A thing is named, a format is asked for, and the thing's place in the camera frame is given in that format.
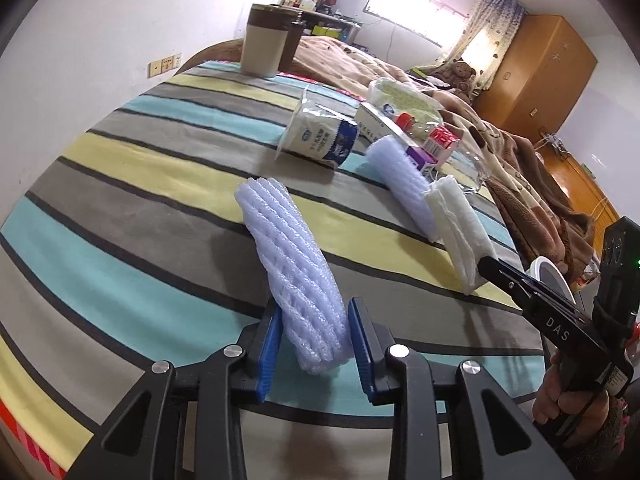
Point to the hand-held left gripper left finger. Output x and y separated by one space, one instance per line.
267 355

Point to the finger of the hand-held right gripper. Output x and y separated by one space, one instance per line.
542 282
505 280

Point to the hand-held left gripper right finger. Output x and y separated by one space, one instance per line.
362 350

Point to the white rimmed trash bin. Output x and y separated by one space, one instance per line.
550 275

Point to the white foam sheet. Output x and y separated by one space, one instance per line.
460 225

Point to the large white foam net sleeve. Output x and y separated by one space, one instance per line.
290 260

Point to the clear plastic bottle red label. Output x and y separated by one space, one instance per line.
440 140

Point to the person's right hand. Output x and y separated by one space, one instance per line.
575 410

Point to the brown patterned blanket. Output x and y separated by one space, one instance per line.
525 185

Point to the wooden headboard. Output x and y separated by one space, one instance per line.
585 195

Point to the power strip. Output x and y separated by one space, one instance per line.
550 142

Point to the small white foam net sleeve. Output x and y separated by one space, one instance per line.
400 180

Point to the white and blue toothpaste box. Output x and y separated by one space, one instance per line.
372 122

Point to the wooden wardrobe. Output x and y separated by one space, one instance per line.
540 75

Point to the brown teddy bear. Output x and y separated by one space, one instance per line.
460 75

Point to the green tissue pack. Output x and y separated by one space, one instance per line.
400 95

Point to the white and blue plastic packet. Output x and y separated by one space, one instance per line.
315 137

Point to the patterned curtain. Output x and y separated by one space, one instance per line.
495 15

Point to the barred window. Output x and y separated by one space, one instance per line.
420 5

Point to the cluttered shelf desk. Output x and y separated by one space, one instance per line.
330 25

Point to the brown and cream thermos mug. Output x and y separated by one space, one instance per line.
262 45

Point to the wall socket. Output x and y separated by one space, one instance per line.
165 65

